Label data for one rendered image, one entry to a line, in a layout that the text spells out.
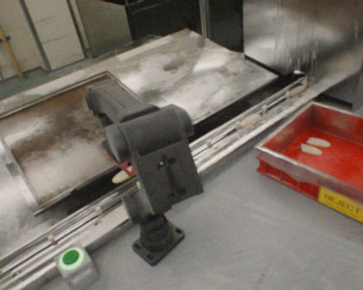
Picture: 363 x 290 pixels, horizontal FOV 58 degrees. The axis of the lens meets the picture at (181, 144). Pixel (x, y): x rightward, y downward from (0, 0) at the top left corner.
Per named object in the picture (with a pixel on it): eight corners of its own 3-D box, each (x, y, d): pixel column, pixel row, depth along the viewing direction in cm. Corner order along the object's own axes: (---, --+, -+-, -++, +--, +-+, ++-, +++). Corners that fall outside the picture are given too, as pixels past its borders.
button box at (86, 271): (77, 306, 78) (60, 280, 72) (65, 283, 84) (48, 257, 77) (107, 284, 82) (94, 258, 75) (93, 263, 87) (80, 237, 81)
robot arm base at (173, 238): (153, 267, 80) (186, 235, 86) (146, 248, 75) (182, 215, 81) (131, 249, 85) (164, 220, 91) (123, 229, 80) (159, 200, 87)
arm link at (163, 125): (149, 225, 39) (222, 191, 41) (107, 122, 41) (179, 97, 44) (132, 227, 81) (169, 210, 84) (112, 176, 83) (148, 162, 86)
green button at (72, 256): (68, 271, 74) (65, 267, 73) (61, 260, 77) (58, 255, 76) (83, 260, 76) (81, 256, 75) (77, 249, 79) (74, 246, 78)
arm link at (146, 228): (146, 238, 79) (166, 229, 80) (137, 210, 73) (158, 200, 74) (134, 213, 86) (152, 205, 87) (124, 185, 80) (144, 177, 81)
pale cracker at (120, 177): (116, 185, 90) (115, 182, 90) (110, 179, 93) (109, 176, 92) (146, 168, 95) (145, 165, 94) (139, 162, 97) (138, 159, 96)
